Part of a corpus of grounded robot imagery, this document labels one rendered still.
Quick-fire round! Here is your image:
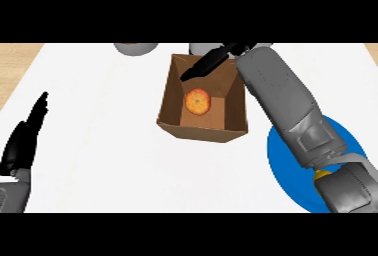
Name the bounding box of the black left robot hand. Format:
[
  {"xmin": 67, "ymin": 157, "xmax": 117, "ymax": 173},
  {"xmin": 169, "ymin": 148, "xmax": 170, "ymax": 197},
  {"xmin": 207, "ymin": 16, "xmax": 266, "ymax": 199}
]
[{"xmin": 0, "ymin": 91, "xmax": 51, "ymax": 177}]

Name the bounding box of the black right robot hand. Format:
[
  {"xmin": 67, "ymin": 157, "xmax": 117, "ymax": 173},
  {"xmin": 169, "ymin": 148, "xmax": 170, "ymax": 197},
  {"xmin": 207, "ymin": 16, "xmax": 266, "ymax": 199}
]
[{"xmin": 179, "ymin": 42, "xmax": 259, "ymax": 83}]

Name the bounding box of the brown cardboard box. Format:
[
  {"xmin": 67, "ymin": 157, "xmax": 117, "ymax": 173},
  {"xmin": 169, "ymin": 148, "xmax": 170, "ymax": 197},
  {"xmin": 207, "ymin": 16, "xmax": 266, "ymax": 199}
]
[{"xmin": 155, "ymin": 53, "xmax": 250, "ymax": 144}]

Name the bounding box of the blue round plate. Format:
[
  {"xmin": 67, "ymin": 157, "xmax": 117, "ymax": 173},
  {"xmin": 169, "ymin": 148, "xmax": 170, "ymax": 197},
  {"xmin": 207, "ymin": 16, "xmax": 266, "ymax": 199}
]
[{"xmin": 266, "ymin": 114, "xmax": 369, "ymax": 214}]

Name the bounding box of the yellow squash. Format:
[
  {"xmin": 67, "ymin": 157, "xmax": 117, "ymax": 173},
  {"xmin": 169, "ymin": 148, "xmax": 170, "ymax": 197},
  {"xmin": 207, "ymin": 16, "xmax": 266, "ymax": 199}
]
[{"xmin": 313, "ymin": 169, "xmax": 333, "ymax": 181}]

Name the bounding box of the grey round object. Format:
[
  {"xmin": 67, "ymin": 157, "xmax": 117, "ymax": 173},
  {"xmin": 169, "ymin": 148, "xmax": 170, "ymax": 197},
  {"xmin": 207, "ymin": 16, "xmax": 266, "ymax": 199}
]
[{"xmin": 188, "ymin": 42, "xmax": 219, "ymax": 58}]

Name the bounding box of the orange round fruit slice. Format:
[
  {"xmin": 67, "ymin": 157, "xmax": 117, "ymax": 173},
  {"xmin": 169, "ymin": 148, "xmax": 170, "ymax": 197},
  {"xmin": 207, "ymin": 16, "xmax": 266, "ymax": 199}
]
[{"xmin": 183, "ymin": 87, "xmax": 213, "ymax": 117}]

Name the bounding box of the grey round bowl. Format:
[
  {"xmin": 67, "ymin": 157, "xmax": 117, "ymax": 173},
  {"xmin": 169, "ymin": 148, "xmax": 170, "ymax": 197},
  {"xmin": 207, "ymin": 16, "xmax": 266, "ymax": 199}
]
[{"xmin": 113, "ymin": 42, "xmax": 158, "ymax": 57}]

